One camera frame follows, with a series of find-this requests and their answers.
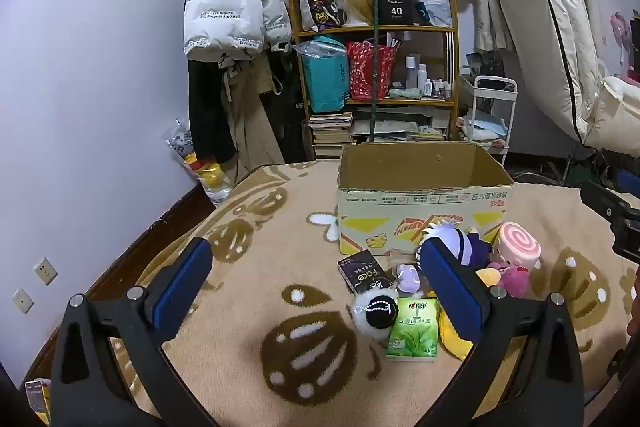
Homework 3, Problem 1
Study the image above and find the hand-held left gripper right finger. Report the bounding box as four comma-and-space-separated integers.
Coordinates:
419, 237, 586, 427

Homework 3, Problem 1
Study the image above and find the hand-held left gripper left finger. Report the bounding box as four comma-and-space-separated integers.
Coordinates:
50, 237, 221, 427

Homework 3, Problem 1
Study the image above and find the yellow plush toy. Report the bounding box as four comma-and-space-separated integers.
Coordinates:
437, 267, 501, 360

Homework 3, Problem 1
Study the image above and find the green tissue packet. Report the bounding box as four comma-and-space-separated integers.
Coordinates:
385, 297, 442, 362

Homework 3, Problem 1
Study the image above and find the pink bear plush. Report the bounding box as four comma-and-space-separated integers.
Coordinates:
487, 259, 532, 299

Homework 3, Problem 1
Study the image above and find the black and white fluffy pompom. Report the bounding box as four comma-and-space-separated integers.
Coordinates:
350, 289, 401, 335

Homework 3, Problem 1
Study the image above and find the pink swirl roll plush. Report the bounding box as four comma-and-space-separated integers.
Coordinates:
492, 221, 542, 275

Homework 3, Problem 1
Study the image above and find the printed cardboard box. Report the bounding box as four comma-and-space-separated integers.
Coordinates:
336, 142, 516, 257

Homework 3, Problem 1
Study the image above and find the purple toy in clear bag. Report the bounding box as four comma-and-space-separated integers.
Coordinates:
395, 259, 431, 295

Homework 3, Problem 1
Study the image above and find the white-haired plush doll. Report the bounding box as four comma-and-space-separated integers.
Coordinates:
417, 217, 493, 268

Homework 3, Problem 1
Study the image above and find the black tissue packet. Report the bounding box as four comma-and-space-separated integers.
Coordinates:
337, 251, 396, 295

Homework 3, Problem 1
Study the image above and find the clear bag of yellow toys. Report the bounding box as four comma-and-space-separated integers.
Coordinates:
165, 119, 236, 208

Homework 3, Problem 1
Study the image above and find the beige bear-print blanket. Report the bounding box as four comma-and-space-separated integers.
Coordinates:
107, 157, 640, 427

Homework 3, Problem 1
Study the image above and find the light blue pillow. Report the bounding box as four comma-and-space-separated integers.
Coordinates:
462, 116, 508, 142

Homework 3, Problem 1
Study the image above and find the pile of papers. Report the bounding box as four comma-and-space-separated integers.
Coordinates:
350, 107, 448, 142

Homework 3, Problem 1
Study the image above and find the black garment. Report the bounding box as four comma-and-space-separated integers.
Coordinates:
187, 57, 238, 165

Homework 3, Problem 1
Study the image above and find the yellow packet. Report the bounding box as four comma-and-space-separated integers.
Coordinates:
24, 377, 53, 425

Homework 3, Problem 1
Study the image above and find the white trolley cart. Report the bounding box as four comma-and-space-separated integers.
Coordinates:
457, 74, 518, 168

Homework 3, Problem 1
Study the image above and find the stack of books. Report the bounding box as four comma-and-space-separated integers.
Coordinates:
307, 111, 356, 160

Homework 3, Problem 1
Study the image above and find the group of cosmetic bottles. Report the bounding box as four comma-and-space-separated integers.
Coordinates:
405, 54, 453, 100

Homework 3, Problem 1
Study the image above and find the green pole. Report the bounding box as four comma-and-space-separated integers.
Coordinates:
369, 0, 383, 145

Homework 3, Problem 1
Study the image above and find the red patterned bag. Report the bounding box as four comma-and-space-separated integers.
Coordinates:
346, 39, 399, 102

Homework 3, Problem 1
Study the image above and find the white folded mattress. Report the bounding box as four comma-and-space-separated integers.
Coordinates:
486, 0, 640, 158

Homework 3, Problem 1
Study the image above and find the teal bag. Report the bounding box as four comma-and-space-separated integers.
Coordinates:
300, 36, 351, 114

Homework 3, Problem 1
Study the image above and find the yellow-framed shelf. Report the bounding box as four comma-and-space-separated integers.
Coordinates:
287, 0, 461, 158

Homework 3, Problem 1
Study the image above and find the black box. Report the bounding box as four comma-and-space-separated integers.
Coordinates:
377, 0, 421, 26

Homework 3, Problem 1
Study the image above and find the dark wooden bed frame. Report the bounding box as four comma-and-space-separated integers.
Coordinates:
22, 182, 216, 388

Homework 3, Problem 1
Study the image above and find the white wall socket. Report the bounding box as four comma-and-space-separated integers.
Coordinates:
34, 257, 58, 286
12, 288, 35, 315

